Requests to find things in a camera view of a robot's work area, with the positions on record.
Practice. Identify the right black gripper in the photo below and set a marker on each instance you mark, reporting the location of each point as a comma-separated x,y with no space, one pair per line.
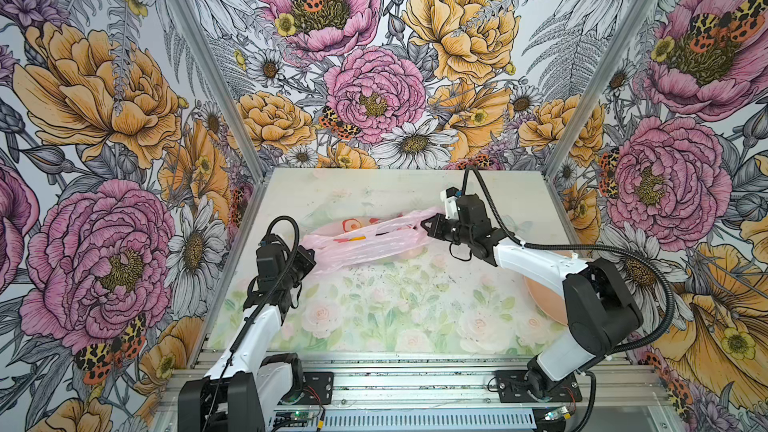
437,229

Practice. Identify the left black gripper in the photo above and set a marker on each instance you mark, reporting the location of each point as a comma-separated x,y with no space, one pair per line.
307,261

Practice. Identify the pink plastic bag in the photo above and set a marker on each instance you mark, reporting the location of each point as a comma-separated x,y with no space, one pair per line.
364,240

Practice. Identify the pink scalloped plate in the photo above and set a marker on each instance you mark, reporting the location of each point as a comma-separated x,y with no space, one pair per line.
547,300

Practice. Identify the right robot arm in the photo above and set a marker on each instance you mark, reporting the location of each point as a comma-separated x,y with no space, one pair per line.
600,311

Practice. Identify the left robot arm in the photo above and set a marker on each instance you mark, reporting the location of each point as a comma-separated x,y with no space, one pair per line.
242,389

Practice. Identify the left green circuit board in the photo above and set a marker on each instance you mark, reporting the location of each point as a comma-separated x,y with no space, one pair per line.
291,419

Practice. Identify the green circuit board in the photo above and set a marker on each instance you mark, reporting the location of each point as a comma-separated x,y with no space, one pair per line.
291,419
559,413

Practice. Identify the right green circuit board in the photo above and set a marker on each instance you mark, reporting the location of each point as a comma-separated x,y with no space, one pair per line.
559,413

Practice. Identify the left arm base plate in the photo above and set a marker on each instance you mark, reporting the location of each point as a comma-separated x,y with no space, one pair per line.
317,389

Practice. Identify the aluminium mounting rail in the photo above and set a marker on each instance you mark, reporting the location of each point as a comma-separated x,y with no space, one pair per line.
382,380

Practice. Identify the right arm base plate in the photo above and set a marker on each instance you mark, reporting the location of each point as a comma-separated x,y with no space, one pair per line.
522,386

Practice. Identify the white vented cable duct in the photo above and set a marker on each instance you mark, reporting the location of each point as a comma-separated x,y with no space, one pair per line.
499,419

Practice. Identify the left aluminium frame post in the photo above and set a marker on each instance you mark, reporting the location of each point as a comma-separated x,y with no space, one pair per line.
184,15

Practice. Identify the aluminium frame post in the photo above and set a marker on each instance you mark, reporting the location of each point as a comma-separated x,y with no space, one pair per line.
620,42
184,15

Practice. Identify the right aluminium frame post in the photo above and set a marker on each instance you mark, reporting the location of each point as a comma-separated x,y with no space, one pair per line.
620,42

